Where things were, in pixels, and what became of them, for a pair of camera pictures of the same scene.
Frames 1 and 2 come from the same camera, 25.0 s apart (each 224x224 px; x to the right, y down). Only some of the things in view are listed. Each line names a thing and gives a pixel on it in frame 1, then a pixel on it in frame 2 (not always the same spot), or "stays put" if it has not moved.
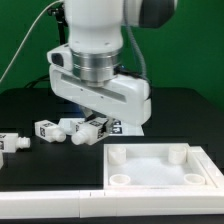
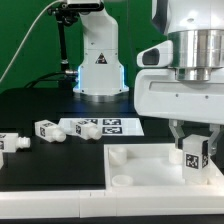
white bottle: x=80 y=127 stays put
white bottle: x=11 y=142 stays put
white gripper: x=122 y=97 to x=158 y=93
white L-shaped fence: x=120 y=202 stays put
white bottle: x=49 y=131 stays put
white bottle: x=89 y=131 to x=195 y=159
